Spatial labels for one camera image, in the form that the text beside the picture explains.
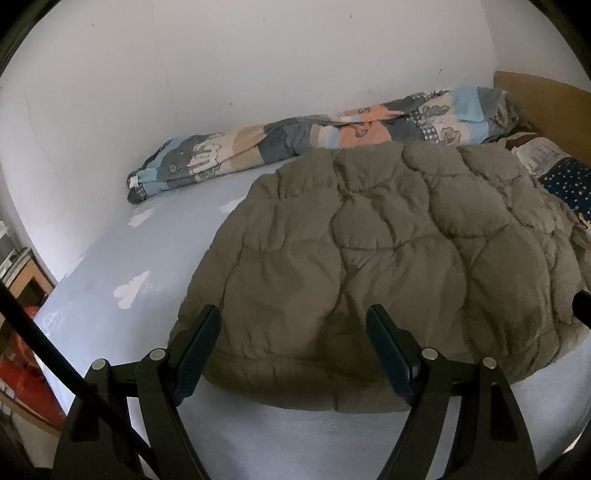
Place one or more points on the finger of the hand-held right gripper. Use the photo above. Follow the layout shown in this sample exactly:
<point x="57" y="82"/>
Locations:
<point x="584" y="309"/>

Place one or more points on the white rack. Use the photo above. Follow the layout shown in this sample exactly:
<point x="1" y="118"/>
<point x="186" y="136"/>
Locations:
<point x="9" y="258"/>

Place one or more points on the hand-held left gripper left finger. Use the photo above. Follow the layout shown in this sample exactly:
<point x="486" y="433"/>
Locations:
<point x="198" y="350"/>

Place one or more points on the navy star-dotted pillow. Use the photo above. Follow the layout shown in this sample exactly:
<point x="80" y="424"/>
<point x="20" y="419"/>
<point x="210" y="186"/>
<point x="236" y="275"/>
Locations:
<point x="570" y="182"/>

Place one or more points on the wooden side table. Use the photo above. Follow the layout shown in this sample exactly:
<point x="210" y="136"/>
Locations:
<point x="32" y="277"/>

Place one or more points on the bed with light blue sheet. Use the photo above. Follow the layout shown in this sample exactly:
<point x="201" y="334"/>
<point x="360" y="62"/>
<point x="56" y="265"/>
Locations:
<point x="138" y="258"/>

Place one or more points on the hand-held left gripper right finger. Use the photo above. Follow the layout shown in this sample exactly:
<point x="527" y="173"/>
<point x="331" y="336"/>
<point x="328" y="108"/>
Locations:
<point x="390" y="355"/>

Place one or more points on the olive quilted hooded jacket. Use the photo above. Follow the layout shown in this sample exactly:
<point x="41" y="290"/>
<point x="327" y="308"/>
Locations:
<point x="369" y="240"/>

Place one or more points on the patterned rolled quilt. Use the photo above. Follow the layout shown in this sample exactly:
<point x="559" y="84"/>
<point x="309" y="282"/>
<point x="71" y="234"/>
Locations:
<point x="207" y="157"/>

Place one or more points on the striped pillow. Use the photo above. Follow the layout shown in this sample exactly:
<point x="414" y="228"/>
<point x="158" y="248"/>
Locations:
<point x="540" y="154"/>

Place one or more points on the wooden headboard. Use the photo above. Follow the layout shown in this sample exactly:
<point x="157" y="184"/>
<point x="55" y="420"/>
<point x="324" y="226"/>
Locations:
<point x="549" y="106"/>

